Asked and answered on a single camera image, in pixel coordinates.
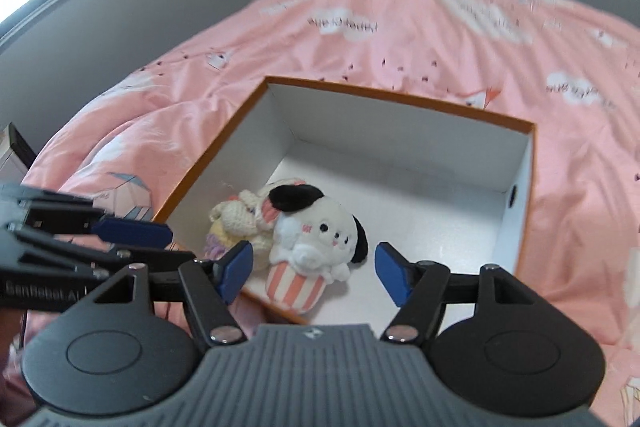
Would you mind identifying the cream crocheted bunny plush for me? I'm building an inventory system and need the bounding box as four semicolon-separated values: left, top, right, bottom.
204;189;281;270

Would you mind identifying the white black-eared dog plush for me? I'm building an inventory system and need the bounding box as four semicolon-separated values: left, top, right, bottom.
265;181;370;312

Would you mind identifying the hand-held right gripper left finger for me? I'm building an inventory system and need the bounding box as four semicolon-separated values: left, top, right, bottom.
94;241;255;349

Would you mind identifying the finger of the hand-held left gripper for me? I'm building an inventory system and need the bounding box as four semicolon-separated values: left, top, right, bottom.
0;227;198;280
0;184;173;249

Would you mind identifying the orange cardboard box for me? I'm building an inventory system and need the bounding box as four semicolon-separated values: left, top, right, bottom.
152;76;538;325

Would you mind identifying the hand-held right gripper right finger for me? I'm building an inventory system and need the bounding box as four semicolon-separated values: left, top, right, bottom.
375;242;543;343

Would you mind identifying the pink printed bedspread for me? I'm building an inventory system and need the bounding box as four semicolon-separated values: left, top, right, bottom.
22;0;640;427

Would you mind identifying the grey box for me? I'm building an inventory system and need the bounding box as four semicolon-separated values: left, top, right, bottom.
0;122;38;188

